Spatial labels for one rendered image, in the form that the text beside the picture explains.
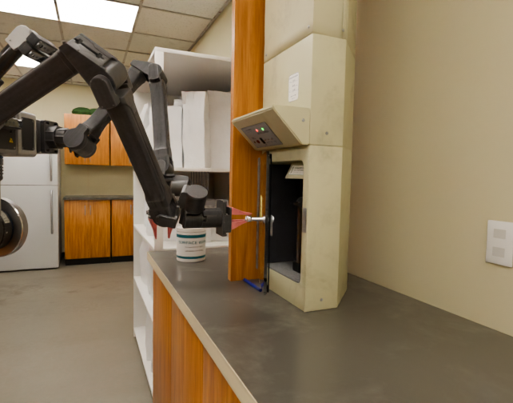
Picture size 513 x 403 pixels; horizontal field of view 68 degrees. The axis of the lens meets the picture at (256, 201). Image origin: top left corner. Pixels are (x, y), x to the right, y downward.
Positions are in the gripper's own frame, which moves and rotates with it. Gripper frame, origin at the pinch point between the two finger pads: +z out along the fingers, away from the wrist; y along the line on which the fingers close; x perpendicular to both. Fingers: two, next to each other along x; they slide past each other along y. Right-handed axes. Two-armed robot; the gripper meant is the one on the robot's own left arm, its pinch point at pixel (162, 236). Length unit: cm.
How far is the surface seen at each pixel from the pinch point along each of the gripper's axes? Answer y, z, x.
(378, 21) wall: 76, -79, -22
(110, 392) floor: -13, 109, 103
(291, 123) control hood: 26, -35, -46
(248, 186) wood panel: 29.6, -17.7, -8.9
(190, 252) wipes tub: 16.6, 11.6, 25.2
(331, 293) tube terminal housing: 40, 13, -46
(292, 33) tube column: 32, -63, -35
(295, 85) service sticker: 32, -48, -37
